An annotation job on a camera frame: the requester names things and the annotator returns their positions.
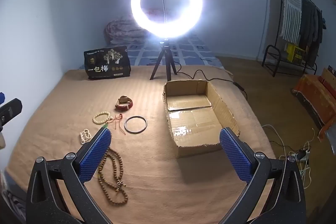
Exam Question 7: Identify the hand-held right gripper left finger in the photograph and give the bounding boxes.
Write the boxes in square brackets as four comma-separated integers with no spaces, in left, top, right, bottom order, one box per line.
[26,127,113,224]

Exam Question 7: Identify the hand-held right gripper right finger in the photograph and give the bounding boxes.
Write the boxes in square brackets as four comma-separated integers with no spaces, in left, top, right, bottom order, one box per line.
[215,127,307,224]

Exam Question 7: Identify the brown wooden bead necklace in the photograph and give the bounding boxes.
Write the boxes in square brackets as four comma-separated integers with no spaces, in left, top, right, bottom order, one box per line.
[97,147,129,205]

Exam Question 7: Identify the small white bead bracelet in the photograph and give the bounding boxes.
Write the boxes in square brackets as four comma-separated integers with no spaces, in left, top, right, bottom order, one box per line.
[78,128,92,145]

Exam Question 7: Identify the cream bead bracelet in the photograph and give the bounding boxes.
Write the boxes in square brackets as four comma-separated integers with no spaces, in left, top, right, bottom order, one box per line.
[92,111,114,125]

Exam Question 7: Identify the green pendant red cord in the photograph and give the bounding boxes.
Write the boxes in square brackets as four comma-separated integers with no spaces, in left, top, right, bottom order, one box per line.
[103,113,127,135]

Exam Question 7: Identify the dark thin bangle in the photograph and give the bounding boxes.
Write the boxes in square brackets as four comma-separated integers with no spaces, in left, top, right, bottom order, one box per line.
[123,115,148,134]

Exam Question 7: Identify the cardboard box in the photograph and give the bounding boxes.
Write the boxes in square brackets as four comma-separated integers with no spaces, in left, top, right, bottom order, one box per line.
[162,79,241,159]

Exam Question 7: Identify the red strap wristwatch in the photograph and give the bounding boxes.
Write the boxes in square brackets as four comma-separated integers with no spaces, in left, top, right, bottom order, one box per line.
[115,96,134,111]

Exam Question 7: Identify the white power strip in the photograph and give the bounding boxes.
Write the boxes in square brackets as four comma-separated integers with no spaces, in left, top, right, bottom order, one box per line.
[287,149,311,162]

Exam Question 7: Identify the black snack bag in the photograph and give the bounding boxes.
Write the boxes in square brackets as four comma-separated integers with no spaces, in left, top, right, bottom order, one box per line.
[84,46,132,80]

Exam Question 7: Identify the orange cloth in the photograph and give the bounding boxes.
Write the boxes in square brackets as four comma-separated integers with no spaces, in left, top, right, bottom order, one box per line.
[291,74,336,141]

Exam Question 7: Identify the black clothes rack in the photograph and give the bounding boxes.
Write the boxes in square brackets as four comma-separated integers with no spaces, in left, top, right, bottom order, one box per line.
[261,0,326,78]

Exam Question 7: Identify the blue checked bedsheet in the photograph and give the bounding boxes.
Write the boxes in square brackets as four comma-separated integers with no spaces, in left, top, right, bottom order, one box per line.
[78,34,224,70]

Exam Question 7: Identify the yellow box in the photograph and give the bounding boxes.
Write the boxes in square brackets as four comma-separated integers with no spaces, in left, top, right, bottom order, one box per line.
[285,43,307,64]

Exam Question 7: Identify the black tripod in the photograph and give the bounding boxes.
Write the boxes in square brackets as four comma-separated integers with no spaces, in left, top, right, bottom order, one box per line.
[149,38,179,81]

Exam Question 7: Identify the folded patterned quilt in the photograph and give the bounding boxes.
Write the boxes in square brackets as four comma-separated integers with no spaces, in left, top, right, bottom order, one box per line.
[103,18,148,45]

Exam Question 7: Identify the dark hanging clothes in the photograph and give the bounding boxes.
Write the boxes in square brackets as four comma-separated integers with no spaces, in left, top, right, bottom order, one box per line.
[299,0,326,67]

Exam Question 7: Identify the striped hanging towel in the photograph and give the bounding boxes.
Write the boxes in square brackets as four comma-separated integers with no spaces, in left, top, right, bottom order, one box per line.
[279,0,303,45]

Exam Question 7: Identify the white cables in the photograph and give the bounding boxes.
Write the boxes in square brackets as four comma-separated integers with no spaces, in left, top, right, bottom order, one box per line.
[262,124,316,188]

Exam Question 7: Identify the black ring light cable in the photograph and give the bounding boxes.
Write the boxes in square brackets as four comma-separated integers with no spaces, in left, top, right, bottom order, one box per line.
[175,55,249,100]

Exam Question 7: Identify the white ring light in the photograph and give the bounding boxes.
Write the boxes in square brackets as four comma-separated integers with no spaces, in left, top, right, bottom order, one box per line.
[130,0,204,39]

